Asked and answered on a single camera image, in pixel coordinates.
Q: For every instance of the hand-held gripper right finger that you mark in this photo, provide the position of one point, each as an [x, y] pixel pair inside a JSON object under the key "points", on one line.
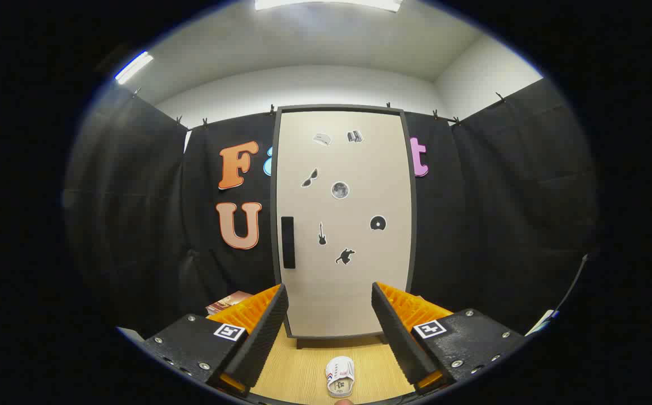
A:
{"points": [[396, 332]]}

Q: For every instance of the small ceiling light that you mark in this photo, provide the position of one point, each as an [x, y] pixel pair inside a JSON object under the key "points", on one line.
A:
{"points": [[133, 67]]}

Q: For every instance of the beige shoe cabinet door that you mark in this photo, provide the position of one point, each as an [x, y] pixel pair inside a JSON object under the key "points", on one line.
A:
{"points": [[359, 169]]}

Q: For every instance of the brown book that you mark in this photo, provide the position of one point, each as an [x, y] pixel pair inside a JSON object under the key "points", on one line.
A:
{"points": [[227, 302]]}

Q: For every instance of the long ceiling light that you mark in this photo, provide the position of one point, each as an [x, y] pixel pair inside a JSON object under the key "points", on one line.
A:
{"points": [[326, 3]]}

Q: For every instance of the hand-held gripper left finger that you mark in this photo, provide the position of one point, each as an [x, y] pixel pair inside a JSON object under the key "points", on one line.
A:
{"points": [[264, 337]]}

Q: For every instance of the dark grey shoe cabinet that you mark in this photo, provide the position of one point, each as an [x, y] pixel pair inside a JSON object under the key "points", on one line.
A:
{"points": [[274, 169]]}

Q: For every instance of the black backdrop cloth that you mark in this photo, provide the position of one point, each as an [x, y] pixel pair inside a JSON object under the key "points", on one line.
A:
{"points": [[134, 225]]}

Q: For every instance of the white canvas shoe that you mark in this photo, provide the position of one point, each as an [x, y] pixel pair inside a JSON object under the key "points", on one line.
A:
{"points": [[341, 371]]}

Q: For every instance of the row of black cloth clips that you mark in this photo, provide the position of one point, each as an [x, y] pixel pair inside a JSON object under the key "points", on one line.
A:
{"points": [[205, 122]]}

